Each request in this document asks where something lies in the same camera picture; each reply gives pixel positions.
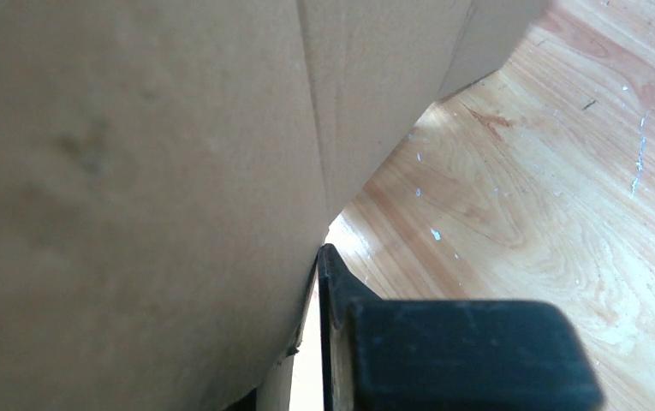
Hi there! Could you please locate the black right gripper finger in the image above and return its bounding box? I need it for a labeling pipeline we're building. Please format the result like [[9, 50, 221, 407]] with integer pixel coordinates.
[[316, 244, 604, 410]]

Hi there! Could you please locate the cardboard box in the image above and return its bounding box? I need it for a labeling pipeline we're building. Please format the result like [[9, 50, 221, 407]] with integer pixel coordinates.
[[0, 1, 547, 410]]

